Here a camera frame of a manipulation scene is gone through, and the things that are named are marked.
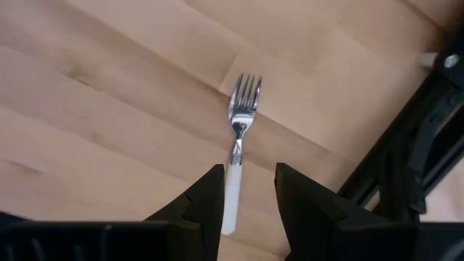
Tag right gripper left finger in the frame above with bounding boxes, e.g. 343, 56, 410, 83
0, 163, 226, 261

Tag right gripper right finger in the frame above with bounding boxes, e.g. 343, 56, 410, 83
274, 162, 464, 261

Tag white-handled fork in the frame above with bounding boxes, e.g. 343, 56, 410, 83
220, 73, 264, 236

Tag black aluminium table frame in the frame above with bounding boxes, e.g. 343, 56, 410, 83
336, 21, 464, 223

